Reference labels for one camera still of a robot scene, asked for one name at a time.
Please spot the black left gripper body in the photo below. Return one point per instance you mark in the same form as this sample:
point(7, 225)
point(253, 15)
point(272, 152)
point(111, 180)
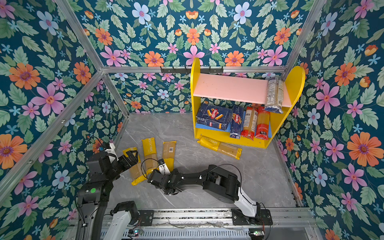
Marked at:
point(117, 167)

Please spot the yellow-ended clear spaghetti bag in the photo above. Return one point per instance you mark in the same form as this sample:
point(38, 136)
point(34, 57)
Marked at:
point(169, 151)

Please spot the yellow pink blue shelf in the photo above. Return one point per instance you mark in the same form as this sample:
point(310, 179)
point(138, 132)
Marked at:
point(243, 90)

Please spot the red spaghetti bag white label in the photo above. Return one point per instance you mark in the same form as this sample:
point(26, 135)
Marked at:
point(250, 123)

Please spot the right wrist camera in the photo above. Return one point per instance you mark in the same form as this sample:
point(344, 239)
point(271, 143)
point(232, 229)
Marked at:
point(163, 168)

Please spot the yellow Pastatime spaghetti bag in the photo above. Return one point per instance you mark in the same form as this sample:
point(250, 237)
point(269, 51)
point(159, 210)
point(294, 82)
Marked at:
point(150, 161)

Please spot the blue Barilla spaghetti box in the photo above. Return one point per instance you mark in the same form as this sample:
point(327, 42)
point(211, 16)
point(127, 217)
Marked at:
point(237, 122)

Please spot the yellow spaghetti bag far left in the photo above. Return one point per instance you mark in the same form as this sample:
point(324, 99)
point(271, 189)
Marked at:
point(136, 170)

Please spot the blue Ankara spaghetti bag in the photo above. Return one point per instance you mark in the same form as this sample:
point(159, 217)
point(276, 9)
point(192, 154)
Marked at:
point(275, 95)

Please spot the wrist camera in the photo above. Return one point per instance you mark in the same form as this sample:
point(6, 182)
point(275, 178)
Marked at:
point(163, 168)
point(110, 149)

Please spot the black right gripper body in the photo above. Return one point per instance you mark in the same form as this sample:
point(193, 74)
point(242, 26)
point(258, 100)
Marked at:
point(172, 174)

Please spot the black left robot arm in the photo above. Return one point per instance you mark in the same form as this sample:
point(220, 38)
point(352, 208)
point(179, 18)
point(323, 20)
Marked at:
point(94, 195)

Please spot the aluminium frame post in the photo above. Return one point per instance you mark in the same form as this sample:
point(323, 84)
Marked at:
point(78, 30)

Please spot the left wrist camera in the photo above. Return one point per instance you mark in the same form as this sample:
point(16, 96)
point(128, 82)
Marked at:
point(110, 149)

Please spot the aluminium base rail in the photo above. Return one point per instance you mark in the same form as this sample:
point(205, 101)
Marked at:
point(211, 224)

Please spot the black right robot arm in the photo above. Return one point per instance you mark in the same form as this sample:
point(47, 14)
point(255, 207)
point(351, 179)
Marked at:
point(221, 184)

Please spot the black wall hook rail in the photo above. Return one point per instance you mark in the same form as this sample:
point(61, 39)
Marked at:
point(188, 70)

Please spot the blue Barilla rigatoni box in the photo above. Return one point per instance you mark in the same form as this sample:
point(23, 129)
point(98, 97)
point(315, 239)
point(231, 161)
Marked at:
point(213, 116)

